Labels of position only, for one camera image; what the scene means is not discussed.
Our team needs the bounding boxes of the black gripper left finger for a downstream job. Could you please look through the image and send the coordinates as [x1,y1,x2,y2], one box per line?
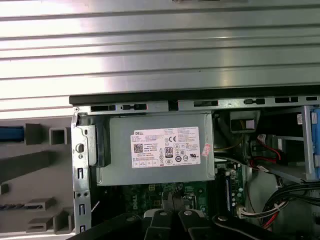
[71,192,174,240]

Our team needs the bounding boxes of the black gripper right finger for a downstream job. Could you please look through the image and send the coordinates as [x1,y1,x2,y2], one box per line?
[174,193,283,240]

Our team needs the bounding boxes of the green motherboard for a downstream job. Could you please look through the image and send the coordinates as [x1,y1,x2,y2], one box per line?
[122,162,247,226]

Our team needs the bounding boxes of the gray power supply unit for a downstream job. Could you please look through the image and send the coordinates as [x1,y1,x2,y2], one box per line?
[96,112,216,187]

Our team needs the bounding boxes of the black PC case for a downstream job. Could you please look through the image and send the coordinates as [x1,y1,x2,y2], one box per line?
[68,84,320,240]

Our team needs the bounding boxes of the gray parts rack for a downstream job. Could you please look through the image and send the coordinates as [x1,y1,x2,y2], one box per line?
[0,117,76,236]

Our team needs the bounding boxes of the yellow power wires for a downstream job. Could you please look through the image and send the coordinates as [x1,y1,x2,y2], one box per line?
[216,119,245,153]

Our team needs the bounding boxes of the black cable bundle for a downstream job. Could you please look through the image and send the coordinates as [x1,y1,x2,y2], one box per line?
[259,179,320,227]

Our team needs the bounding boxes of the blue plastic drive bracket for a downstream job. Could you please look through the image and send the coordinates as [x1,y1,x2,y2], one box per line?
[309,107,320,180]

